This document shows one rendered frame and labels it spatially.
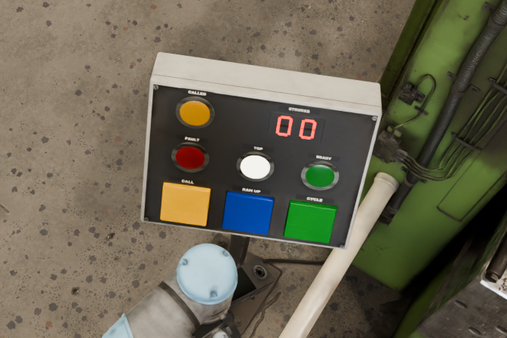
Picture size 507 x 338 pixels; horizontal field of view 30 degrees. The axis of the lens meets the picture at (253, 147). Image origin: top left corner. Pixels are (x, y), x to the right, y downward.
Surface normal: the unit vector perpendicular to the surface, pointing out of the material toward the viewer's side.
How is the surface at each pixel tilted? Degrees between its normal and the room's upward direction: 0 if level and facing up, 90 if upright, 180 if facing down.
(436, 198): 90
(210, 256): 1
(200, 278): 0
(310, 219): 60
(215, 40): 0
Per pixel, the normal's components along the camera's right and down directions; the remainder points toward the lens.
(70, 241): 0.07, -0.37
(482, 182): -0.53, 0.77
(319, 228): -0.07, 0.61
